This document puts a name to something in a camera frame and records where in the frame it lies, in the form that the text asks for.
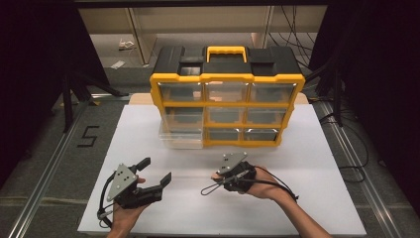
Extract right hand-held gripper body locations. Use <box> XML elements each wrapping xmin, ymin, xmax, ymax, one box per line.
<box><xmin>216</xmin><ymin>151</ymin><xmax>258</xmax><ymax>194</ymax></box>

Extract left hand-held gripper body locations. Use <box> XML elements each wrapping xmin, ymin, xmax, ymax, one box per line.
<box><xmin>105</xmin><ymin>163</ymin><xmax>163</xmax><ymax>210</ymax></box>

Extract clear plastic drawer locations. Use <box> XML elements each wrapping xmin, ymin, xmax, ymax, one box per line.
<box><xmin>157</xmin><ymin>115</ymin><xmax>205</xmax><ymax>151</ymax></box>

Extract yellow black storage organizer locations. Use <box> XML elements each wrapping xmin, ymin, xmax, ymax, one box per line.
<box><xmin>149</xmin><ymin>45</ymin><xmax>306</xmax><ymax>148</ymax></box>

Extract person's right hand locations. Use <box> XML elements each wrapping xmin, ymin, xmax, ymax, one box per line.
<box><xmin>210</xmin><ymin>165</ymin><xmax>292</xmax><ymax>201</ymax></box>

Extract person's left hand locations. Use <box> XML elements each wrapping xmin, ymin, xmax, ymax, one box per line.
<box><xmin>110</xmin><ymin>177</ymin><xmax>151</xmax><ymax>232</ymax></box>

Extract wooden board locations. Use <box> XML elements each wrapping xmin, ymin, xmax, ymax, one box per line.
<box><xmin>128</xmin><ymin>92</ymin><xmax>310</xmax><ymax>106</ymax></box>

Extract group of clear drawers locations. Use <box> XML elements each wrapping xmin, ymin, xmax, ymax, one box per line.
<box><xmin>157</xmin><ymin>81</ymin><xmax>297</xmax><ymax>142</ymax></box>

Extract black metal stand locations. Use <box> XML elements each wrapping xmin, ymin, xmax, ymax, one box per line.
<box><xmin>304</xmin><ymin>62</ymin><xmax>345</xmax><ymax>127</ymax></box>
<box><xmin>60</xmin><ymin>69</ymin><xmax>131</xmax><ymax>134</ymax></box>

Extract crumpled white paper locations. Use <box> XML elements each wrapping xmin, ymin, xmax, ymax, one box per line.
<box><xmin>117</xmin><ymin>38</ymin><xmax>137</xmax><ymax>52</ymax></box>

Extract black curtain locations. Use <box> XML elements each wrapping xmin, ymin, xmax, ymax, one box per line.
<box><xmin>0</xmin><ymin>0</ymin><xmax>111</xmax><ymax>190</ymax></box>
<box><xmin>308</xmin><ymin>0</ymin><xmax>420</xmax><ymax>212</ymax></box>

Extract beige partition furniture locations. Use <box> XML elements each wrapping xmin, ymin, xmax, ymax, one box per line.
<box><xmin>76</xmin><ymin>5</ymin><xmax>329</xmax><ymax>65</ymax></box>

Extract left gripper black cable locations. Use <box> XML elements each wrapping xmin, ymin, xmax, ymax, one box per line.
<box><xmin>96</xmin><ymin>171</ymin><xmax>117</xmax><ymax>230</ymax></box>

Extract aluminium floor rail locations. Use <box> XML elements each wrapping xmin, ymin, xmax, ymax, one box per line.
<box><xmin>316</xmin><ymin>100</ymin><xmax>402</xmax><ymax>238</ymax></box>
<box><xmin>7</xmin><ymin>98</ymin><xmax>91</xmax><ymax>238</ymax></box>

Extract black floor cable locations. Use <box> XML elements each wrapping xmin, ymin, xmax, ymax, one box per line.
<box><xmin>317</xmin><ymin>111</ymin><xmax>370</xmax><ymax>183</ymax></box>

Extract hanging black cables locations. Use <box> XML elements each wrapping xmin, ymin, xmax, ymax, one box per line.
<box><xmin>266</xmin><ymin>4</ymin><xmax>319</xmax><ymax>71</ymax></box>

